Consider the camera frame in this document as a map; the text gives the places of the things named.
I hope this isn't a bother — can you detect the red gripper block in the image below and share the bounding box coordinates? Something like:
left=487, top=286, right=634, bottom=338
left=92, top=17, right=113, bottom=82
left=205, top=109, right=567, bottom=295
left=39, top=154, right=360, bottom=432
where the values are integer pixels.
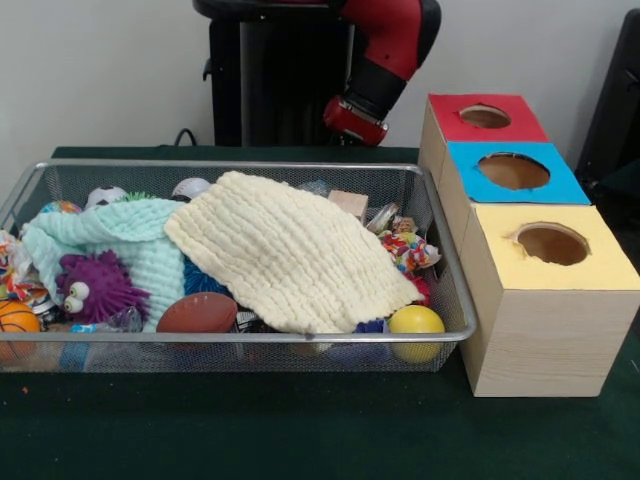
left=322, top=95, right=389, bottom=147

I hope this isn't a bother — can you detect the clear mesh bin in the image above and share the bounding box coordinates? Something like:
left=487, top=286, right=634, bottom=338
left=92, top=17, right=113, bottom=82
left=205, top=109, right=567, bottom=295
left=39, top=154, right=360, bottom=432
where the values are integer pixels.
left=0, top=158, right=477, bottom=374

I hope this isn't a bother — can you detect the wooden box with three holes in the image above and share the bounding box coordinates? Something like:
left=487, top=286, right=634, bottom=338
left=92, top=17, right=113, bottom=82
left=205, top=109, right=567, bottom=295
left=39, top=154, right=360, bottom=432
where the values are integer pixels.
left=418, top=93, right=640, bottom=399

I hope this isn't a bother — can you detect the small wooden block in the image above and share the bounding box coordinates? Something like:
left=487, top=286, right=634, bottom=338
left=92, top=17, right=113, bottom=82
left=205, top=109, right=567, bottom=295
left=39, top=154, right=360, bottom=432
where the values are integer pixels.
left=327, top=189, right=370, bottom=221

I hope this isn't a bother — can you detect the cream waffle cloth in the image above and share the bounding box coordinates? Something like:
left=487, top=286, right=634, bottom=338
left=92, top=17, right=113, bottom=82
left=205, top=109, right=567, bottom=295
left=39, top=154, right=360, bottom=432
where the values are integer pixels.
left=163, top=169, right=425, bottom=334

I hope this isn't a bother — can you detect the white toy baseball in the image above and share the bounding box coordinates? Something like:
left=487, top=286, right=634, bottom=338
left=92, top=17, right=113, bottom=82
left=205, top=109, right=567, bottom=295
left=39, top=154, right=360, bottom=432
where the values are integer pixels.
left=171, top=177, right=212, bottom=202

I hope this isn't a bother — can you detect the yellow ball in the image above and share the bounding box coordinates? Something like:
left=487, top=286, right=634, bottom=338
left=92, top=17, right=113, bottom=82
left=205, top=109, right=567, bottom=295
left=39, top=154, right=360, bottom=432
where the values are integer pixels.
left=387, top=304, right=446, bottom=364

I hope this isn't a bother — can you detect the mint green waffle cloth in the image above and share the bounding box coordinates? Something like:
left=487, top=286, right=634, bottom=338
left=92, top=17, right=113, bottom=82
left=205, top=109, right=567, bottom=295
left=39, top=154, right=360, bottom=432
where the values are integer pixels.
left=20, top=197, right=187, bottom=332

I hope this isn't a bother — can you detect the brown toy football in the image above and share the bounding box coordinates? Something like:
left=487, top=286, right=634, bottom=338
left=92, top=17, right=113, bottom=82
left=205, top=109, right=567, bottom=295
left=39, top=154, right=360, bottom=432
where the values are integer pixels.
left=156, top=292, right=239, bottom=334

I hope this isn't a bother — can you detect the black and white soccer ball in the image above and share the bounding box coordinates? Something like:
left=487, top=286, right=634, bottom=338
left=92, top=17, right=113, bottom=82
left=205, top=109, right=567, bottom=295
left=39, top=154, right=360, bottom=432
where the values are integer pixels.
left=83, top=185, right=129, bottom=210

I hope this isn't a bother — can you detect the black furniture piece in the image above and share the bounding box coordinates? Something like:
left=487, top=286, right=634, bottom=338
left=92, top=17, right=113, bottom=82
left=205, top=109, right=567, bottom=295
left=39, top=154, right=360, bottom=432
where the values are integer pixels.
left=574, top=7, right=640, bottom=231

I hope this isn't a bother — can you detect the purple spiky monster toy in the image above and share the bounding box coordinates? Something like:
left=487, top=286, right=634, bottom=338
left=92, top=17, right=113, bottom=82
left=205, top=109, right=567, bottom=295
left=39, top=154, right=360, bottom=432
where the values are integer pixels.
left=54, top=250, right=152, bottom=325

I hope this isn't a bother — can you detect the dark green table cloth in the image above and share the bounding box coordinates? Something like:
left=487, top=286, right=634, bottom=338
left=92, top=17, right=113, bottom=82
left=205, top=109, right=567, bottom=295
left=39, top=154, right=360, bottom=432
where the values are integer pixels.
left=0, top=144, right=640, bottom=480

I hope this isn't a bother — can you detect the orange toy basketball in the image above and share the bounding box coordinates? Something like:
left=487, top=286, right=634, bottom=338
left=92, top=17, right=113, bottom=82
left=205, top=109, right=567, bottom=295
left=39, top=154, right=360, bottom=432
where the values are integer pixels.
left=0, top=299, right=43, bottom=364

